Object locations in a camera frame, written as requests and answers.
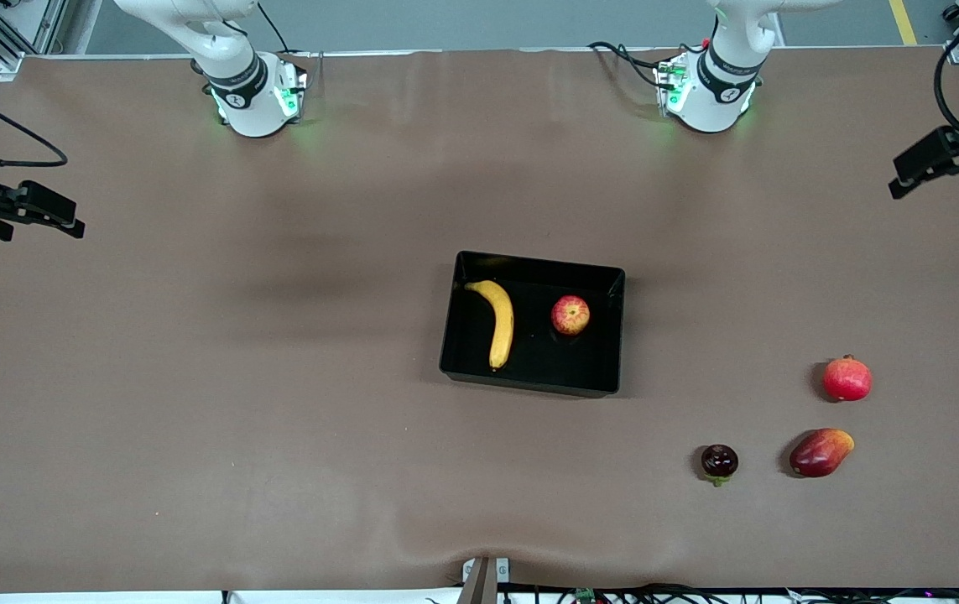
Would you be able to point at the black caster wheel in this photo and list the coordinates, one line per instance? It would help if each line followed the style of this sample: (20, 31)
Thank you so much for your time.
(952, 13)

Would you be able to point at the dark purple mangosteen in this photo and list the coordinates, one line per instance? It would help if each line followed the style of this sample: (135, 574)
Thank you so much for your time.
(719, 461)

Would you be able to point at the grey metal table bracket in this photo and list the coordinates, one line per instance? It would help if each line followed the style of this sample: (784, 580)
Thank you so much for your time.
(502, 570)

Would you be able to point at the yellow banana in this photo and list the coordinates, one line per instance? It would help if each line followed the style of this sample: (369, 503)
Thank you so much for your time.
(502, 323)

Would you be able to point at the dark camera stand post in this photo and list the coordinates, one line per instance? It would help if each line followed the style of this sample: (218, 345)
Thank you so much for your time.
(479, 587)

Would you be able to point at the red pomegranate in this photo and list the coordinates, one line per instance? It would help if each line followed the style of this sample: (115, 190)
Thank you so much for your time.
(847, 379)

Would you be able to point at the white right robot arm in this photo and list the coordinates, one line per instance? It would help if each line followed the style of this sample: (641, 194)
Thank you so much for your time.
(248, 101)

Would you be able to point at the red yellow apple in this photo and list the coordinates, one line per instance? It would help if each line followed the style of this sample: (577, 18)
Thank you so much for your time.
(570, 315)

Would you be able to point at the black plastic box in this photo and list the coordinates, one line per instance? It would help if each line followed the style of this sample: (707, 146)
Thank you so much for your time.
(538, 361)

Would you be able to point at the red orange mango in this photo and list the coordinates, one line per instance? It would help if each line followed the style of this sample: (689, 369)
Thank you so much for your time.
(819, 454)

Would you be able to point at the table cover mat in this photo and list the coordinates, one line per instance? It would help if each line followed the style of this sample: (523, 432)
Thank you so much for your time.
(278, 335)

